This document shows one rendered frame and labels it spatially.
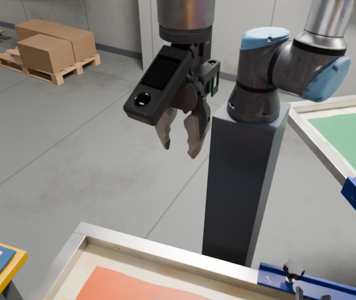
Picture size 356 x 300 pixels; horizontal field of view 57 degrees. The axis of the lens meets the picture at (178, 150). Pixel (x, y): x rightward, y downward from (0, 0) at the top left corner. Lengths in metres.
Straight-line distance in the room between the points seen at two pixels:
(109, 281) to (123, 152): 1.95
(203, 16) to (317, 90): 0.42
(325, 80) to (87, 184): 2.02
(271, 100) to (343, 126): 0.61
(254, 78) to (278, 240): 1.47
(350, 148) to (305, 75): 0.62
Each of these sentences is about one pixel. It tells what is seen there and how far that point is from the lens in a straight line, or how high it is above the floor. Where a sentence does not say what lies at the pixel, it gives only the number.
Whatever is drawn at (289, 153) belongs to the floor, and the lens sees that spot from 2.85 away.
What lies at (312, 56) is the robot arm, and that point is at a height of 1.42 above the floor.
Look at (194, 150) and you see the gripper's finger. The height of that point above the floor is 1.38.
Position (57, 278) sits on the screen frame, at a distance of 0.87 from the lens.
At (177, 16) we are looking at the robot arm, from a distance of 0.43.
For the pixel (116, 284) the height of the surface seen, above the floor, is 0.96.
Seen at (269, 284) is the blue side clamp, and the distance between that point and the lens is 0.83.
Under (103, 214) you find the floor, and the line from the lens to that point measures 2.29.
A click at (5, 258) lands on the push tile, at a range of 0.98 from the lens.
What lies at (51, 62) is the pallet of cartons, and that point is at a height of 0.26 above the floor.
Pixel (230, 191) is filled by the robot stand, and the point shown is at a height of 0.94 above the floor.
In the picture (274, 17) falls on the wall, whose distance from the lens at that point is 3.50.
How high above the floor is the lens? 1.70
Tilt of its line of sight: 39 degrees down
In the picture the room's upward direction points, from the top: straight up
